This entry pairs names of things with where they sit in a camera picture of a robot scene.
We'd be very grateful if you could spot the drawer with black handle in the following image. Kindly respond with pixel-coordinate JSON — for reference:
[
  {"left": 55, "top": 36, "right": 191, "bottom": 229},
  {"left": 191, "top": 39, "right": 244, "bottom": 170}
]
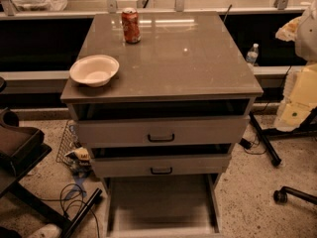
[
  {"left": 104, "top": 175, "right": 223, "bottom": 238},
  {"left": 90, "top": 154, "right": 231, "bottom": 178},
  {"left": 74, "top": 117, "right": 249, "bottom": 148}
]

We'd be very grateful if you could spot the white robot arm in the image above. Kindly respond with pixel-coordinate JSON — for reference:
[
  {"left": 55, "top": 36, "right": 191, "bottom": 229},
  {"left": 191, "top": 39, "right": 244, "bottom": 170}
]
[{"left": 274, "top": 1, "right": 317, "bottom": 132}]

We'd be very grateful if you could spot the grey drawer cabinet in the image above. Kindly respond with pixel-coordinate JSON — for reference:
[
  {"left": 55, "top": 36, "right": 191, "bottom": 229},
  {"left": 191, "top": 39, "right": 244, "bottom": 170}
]
[{"left": 59, "top": 11, "right": 264, "bottom": 196}]

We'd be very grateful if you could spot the white paper bowl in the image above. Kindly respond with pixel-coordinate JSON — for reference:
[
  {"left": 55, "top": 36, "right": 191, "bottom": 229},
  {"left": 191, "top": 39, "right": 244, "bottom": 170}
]
[{"left": 69, "top": 55, "right": 119, "bottom": 87}]

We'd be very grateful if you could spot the crumpled snack bag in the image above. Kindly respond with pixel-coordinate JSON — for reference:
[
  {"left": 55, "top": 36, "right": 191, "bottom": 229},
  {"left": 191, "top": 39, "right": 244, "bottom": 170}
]
[{"left": 64, "top": 147, "right": 91, "bottom": 175}]

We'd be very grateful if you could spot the orange soda can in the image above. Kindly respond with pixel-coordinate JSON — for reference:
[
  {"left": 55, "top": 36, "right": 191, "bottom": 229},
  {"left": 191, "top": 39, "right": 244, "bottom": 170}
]
[{"left": 121, "top": 7, "right": 141, "bottom": 44}]

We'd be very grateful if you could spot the clear plastic water bottle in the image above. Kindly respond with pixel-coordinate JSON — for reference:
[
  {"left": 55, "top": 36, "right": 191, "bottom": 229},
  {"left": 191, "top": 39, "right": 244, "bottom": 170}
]
[{"left": 246, "top": 44, "right": 259, "bottom": 66}]

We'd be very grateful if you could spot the dark tray on stand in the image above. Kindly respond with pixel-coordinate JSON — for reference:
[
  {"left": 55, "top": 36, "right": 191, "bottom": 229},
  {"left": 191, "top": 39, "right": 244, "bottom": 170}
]
[{"left": 0, "top": 108, "right": 52, "bottom": 196}]

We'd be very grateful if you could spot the black stand foot bar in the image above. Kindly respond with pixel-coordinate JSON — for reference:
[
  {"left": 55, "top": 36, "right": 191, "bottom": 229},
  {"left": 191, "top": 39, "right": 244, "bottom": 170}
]
[{"left": 9, "top": 183, "right": 102, "bottom": 238}]

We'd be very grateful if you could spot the black office chair base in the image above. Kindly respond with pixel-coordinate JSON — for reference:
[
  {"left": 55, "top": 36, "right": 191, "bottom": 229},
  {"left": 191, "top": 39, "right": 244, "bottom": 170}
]
[{"left": 273, "top": 186, "right": 317, "bottom": 205}]

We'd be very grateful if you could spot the black power adapter cable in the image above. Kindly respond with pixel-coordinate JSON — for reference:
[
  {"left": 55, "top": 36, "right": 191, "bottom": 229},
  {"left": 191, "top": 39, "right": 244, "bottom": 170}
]
[{"left": 239, "top": 134, "right": 268, "bottom": 156}]

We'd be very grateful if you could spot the wire mesh basket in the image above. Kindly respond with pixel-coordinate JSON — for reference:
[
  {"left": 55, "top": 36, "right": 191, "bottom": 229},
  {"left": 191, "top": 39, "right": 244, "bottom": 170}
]
[{"left": 56, "top": 120, "right": 81, "bottom": 167}]

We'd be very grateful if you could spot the black floor cable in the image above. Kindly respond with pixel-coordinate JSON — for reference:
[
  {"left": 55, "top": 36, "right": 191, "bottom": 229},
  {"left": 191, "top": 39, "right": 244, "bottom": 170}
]
[{"left": 39, "top": 182, "right": 101, "bottom": 238}]

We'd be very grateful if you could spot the black table leg frame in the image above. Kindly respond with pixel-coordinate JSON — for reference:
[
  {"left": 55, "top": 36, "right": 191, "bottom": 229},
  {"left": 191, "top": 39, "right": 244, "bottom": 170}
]
[{"left": 250, "top": 108, "right": 317, "bottom": 167}]

